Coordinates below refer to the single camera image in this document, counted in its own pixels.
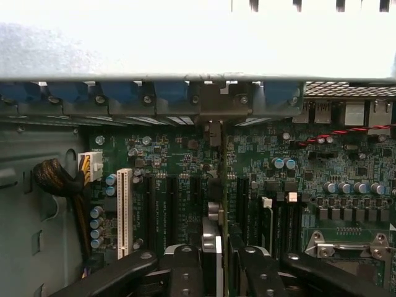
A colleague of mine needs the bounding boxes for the long black expansion slot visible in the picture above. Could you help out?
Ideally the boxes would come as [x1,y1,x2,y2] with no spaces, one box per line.
[166,175,179,248]
[144,173,158,248]

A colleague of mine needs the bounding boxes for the medium black expansion slot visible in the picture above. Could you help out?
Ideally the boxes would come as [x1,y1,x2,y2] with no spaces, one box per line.
[236,176,250,238]

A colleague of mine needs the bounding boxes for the open black PC case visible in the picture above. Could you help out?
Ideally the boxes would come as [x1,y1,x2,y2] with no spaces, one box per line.
[0,71,396,297]

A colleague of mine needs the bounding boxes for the red and black twisted wire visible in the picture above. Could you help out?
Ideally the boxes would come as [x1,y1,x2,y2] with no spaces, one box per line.
[296,123,396,148]

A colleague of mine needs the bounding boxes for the short black expansion slot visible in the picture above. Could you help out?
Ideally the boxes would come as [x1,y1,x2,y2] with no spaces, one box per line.
[188,176,202,209]

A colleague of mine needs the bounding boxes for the white power connector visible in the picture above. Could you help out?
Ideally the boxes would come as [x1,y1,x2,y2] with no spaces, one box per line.
[77,149,103,183]

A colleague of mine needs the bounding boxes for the silver locking lever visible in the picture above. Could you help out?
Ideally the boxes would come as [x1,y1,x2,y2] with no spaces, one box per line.
[317,243,395,252]

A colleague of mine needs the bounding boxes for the white expansion slot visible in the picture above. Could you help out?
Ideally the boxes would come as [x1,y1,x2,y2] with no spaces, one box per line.
[116,168,134,260]

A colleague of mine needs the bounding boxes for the black-latched black RAM slot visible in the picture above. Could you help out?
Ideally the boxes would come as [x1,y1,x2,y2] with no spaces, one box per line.
[273,200,285,256]

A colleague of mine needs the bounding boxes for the CPU socket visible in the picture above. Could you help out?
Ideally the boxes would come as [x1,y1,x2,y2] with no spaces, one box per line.
[304,230,396,291]

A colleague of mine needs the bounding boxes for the plain silver port block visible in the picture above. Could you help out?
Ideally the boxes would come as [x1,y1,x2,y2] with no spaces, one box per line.
[343,101,371,126]

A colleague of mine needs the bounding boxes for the silver ethernet port block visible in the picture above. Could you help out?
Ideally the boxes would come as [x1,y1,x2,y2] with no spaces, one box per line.
[368,99,394,136]

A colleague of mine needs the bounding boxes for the silver USB port block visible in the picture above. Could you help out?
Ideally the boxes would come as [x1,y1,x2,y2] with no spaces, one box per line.
[292,99,331,124]

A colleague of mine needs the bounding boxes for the black sleeved wire bundle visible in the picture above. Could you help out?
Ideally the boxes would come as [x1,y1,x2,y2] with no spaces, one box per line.
[32,157,91,279]

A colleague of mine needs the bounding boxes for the white-latched black RAM slot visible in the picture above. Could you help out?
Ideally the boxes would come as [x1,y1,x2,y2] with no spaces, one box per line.
[259,196,275,256]
[284,191,300,254]

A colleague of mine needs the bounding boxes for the green motherboard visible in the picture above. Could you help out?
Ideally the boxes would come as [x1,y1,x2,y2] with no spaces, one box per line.
[83,120,396,297]

